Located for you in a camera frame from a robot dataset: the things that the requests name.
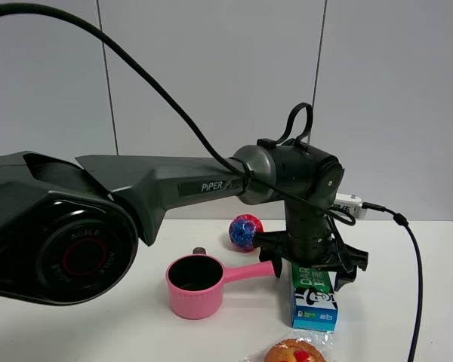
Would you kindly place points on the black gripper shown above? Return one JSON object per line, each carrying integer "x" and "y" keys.
{"x": 311, "y": 240}

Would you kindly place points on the Darlie toothpaste box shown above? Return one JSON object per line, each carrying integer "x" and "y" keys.
{"x": 313, "y": 303}

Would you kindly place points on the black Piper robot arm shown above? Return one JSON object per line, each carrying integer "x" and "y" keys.
{"x": 70, "y": 231}

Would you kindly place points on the red blue spotted ball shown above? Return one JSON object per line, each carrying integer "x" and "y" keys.
{"x": 242, "y": 231}

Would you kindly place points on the wrapped pastry with red topping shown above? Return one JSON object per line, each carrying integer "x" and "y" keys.
{"x": 297, "y": 346}

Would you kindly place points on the small grey metal cap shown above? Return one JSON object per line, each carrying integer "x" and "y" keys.
{"x": 199, "y": 251}

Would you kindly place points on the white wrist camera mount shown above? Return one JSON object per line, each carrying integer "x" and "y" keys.
{"x": 350, "y": 204}

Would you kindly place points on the pink saucepan with handle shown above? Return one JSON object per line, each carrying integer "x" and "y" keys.
{"x": 196, "y": 281}

